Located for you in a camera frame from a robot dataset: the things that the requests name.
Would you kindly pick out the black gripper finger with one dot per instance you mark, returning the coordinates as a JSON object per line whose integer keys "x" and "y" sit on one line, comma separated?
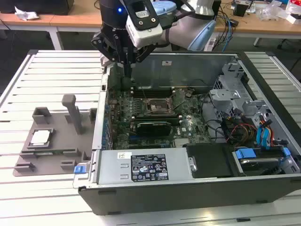
{"x": 144, "y": 53}
{"x": 103, "y": 44}

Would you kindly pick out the silver CPU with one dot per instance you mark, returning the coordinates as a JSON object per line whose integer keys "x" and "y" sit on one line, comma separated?
{"x": 40, "y": 137}

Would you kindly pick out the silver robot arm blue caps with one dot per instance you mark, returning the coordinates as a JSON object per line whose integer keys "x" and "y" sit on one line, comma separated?
{"x": 185, "y": 35}

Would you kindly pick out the grey case release latch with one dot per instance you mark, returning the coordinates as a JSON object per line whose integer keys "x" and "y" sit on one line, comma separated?
{"x": 104, "y": 61}

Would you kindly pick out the black RAM slot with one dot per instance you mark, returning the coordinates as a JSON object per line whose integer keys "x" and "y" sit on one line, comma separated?
{"x": 155, "y": 89}
{"x": 155, "y": 94}

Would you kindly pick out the round coin battery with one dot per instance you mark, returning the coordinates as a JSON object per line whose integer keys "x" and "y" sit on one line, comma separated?
{"x": 188, "y": 94}

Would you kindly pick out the dark installed RAM stick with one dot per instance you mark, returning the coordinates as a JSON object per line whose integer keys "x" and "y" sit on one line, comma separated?
{"x": 155, "y": 116}

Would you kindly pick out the white power strip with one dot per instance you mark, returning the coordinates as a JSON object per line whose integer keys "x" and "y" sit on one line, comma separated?
{"x": 211, "y": 44}

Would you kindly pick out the black graphics card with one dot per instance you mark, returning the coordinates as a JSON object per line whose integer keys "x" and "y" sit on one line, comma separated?
{"x": 152, "y": 128}

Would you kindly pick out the crumpled white paper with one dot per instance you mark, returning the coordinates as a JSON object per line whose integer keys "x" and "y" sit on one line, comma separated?
{"x": 26, "y": 14}

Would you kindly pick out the green motherboard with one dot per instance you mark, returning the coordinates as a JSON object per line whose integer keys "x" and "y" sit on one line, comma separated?
{"x": 192, "y": 122}

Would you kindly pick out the silver drive cage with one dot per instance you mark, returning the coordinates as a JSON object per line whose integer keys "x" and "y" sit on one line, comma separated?
{"x": 223, "y": 94}

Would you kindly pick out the black power adapter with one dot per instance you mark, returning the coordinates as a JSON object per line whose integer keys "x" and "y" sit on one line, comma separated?
{"x": 234, "y": 22}

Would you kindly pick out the small silver heat sink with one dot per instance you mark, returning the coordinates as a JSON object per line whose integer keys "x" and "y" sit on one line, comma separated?
{"x": 182, "y": 142}

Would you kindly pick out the small black box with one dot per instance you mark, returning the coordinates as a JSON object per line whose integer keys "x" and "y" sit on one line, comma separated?
{"x": 240, "y": 10}

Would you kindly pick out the grey parts rack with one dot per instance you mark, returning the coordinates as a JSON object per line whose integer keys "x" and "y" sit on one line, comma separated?
{"x": 58, "y": 143}

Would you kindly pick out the silver power supply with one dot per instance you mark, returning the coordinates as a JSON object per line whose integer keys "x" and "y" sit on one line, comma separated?
{"x": 110, "y": 169}

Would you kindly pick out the green RAM stick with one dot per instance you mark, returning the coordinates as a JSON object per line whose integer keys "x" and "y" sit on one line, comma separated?
{"x": 43, "y": 153}

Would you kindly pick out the black plastic shroud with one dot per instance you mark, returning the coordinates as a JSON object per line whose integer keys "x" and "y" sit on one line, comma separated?
{"x": 211, "y": 161}

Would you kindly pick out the blue case latch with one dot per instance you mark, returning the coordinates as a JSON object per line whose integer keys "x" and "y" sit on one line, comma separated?
{"x": 79, "y": 170}

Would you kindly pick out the clear plastic bags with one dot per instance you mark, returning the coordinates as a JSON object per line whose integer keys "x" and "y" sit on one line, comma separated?
{"x": 270, "y": 10}

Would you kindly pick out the black chair base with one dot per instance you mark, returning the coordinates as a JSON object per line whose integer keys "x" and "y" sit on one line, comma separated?
{"x": 283, "y": 43}

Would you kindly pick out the black open PC case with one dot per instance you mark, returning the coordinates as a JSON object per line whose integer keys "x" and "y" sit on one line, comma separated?
{"x": 188, "y": 200}

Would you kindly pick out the white black box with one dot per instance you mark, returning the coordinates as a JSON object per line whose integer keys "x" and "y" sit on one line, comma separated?
{"x": 295, "y": 20}

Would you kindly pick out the red white packet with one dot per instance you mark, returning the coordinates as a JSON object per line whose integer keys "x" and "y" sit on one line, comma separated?
{"x": 295, "y": 5}

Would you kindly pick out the hard disk blue carrier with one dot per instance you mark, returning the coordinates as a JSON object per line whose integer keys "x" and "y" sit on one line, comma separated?
{"x": 258, "y": 162}

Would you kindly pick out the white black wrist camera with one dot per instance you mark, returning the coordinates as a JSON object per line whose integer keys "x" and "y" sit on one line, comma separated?
{"x": 145, "y": 33}

